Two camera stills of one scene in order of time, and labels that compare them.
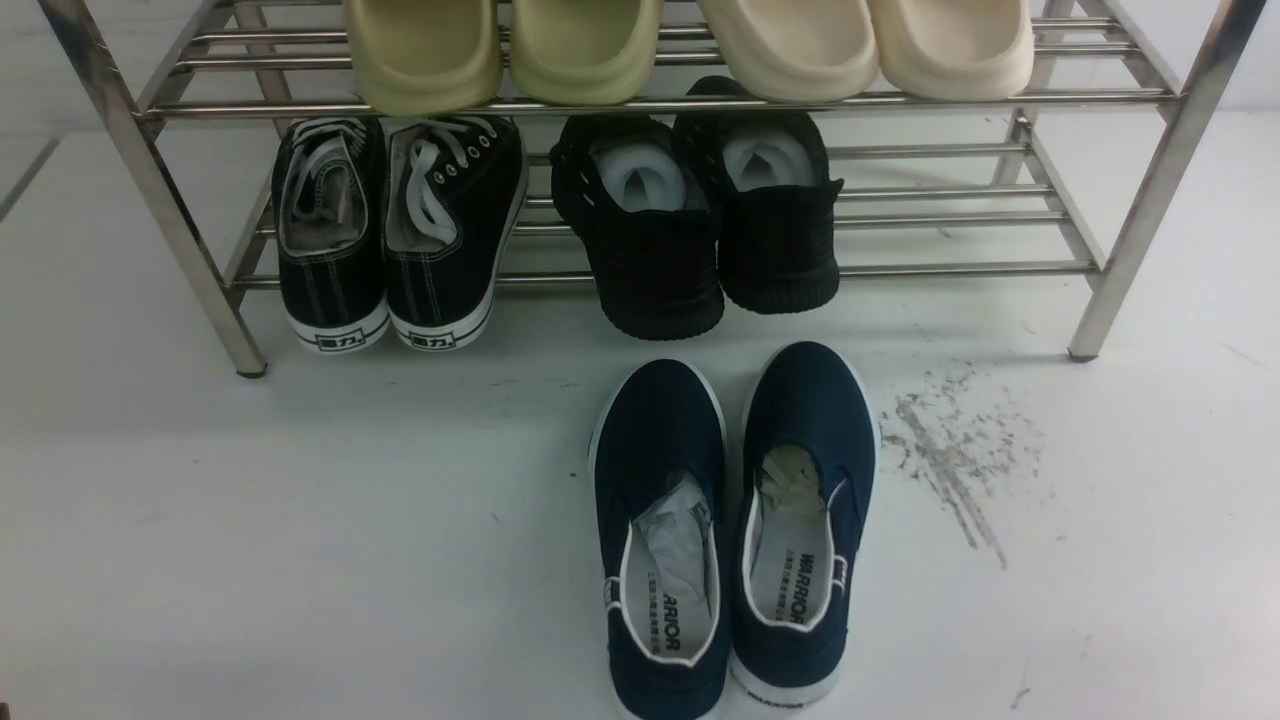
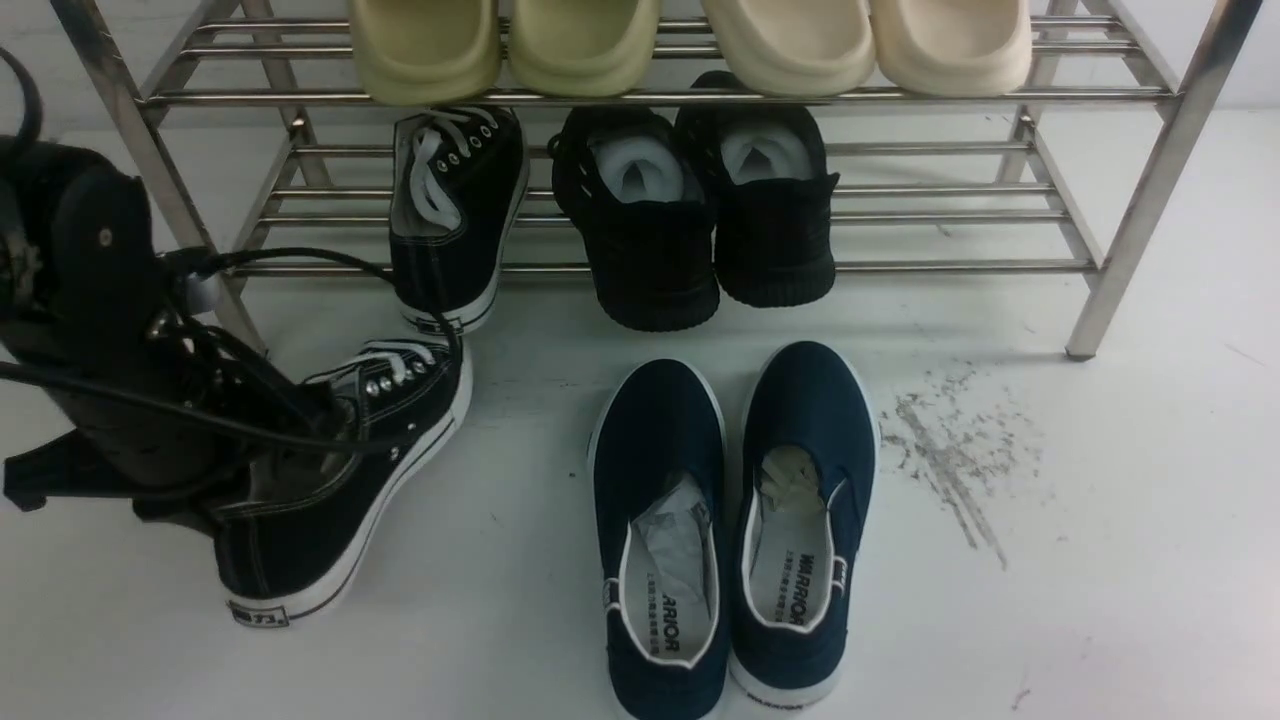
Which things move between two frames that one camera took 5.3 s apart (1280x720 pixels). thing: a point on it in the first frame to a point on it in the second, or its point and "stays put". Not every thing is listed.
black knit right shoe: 766,179 stays put
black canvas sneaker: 330,211 to 310,504
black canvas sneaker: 454,186 stays put
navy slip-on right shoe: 809,464 stays put
